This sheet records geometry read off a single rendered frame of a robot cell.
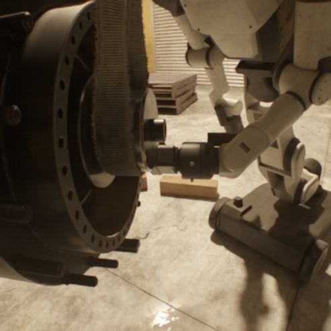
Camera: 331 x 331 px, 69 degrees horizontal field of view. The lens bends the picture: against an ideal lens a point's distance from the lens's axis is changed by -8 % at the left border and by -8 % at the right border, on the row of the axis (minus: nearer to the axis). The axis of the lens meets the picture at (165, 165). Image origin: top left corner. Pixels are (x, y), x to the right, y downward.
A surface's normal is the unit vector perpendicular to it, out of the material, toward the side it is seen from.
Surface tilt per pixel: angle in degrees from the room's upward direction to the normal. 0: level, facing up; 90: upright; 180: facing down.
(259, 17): 114
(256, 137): 53
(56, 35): 40
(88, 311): 0
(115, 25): 94
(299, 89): 99
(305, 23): 107
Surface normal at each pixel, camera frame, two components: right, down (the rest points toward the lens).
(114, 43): 0.83, 0.27
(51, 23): -0.11, -0.50
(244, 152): -0.14, -0.20
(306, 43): -0.84, 0.48
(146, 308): -0.04, -0.90
